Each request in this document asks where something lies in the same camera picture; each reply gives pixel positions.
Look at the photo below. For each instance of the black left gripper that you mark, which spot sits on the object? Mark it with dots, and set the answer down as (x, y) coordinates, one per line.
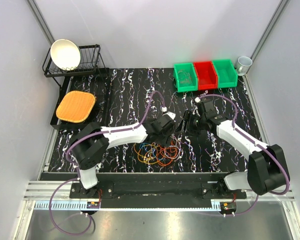
(167, 139)

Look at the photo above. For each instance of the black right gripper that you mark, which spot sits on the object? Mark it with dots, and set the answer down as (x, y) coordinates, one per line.
(187, 117)

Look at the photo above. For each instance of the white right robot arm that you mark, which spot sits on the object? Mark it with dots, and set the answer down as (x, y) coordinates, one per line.
(267, 168)

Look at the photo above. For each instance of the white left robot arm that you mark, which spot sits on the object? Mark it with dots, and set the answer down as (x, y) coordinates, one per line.
(92, 142)

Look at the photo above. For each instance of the left green plastic bin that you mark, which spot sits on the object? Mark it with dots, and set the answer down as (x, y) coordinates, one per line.
(185, 77)

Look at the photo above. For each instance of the green plastic bin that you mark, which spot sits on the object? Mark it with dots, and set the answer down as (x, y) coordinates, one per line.
(185, 77)
(226, 73)

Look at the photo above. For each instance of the red plastic bin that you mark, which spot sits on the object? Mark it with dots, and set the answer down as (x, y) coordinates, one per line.
(206, 74)

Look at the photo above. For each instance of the black marble pattern mat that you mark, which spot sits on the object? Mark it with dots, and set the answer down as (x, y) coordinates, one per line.
(137, 92)

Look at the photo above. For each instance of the right green plastic bin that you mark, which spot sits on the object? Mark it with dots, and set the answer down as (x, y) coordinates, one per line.
(226, 73)

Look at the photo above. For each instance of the light blue mug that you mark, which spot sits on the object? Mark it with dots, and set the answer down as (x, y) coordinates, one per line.
(243, 64)

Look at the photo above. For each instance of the orange woven basket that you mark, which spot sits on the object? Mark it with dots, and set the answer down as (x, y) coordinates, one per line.
(76, 106)

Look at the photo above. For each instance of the white bowl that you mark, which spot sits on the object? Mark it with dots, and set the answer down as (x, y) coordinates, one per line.
(65, 54)

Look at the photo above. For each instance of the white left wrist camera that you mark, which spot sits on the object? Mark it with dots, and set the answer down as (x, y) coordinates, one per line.
(167, 113)

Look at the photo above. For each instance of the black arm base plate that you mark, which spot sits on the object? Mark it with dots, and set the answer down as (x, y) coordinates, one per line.
(157, 190)

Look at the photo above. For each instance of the black wire dish rack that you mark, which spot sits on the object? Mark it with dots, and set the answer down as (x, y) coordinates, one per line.
(91, 76)

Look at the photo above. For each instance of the white slotted cable duct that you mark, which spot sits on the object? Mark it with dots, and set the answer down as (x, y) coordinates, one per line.
(67, 205)

